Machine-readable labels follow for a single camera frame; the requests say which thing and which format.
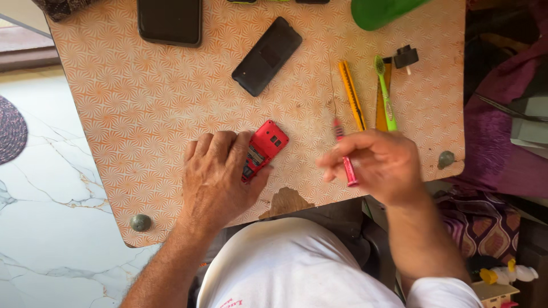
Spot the white bottle with yellow cap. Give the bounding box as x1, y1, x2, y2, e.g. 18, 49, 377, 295
479, 258, 539, 285

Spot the dark patterned cloth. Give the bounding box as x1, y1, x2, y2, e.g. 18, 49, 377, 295
32, 0, 97, 22

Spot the black phone back cover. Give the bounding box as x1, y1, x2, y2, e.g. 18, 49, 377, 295
231, 16, 303, 97

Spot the orange flat tool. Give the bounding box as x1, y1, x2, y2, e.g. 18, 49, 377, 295
375, 57, 393, 132

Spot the yellow utility knife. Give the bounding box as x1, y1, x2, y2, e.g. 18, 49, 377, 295
338, 60, 367, 131

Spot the white shirt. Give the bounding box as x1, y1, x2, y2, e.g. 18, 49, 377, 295
197, 217, 484, 308

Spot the round woven rug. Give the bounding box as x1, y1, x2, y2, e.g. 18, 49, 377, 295
0, 95, 28, 166

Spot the red open-back mobile phone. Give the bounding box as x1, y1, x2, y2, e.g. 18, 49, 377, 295
241, 120, 290, 184

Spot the person's right hand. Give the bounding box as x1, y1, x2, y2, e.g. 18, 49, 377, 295
316, 129, 427, 207

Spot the black smartphone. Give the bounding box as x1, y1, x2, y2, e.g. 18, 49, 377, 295
137, 0, 203, 48

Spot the grey-green table bolt cap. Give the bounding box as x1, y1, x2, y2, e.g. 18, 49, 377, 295
130, 214, 152, 232
438, 151, 456, 170

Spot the green toothbrush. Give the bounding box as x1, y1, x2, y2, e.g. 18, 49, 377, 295
374, 55, 398, 132

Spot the black plug adapter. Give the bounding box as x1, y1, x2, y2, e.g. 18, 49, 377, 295
393, 44, 419, 76

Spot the green plastic object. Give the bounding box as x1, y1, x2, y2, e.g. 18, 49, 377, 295
351, 0, 433, 31

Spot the purple patterned cushion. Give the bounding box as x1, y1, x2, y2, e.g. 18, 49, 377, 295
434, 190, 521, 262

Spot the purple cloth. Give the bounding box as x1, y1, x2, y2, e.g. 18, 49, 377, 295
445, 0, 548, 198

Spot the pink screwdriver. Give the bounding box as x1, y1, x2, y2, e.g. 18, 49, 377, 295
332, 118, 359, 188

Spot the person's left hand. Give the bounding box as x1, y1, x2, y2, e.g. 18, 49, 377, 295
180, 130, 275, 234

